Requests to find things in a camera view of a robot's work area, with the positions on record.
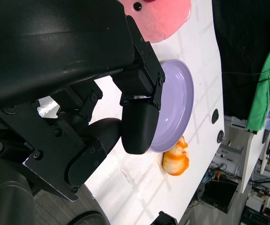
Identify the black cloth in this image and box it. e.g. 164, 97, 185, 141
211, 0, 270, 120

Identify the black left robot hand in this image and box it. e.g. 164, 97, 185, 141
0, 0, 166, 203

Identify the black oval table plug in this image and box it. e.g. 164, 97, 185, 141
211, 108, 220, 125

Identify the pink plush doll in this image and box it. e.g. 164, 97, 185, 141
118, 0, 192, 44

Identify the white side table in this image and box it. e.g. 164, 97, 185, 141
239, 127, 270, 194

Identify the green cloth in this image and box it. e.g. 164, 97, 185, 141
246, 0, 270, 132

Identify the black angular block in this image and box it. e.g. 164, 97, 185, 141
152, 210, 179, 225

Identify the orange white plush toy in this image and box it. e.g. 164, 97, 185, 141
162, 135, 190, 176

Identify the lavender plate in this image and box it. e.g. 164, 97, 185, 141
148, 59, 195, 154

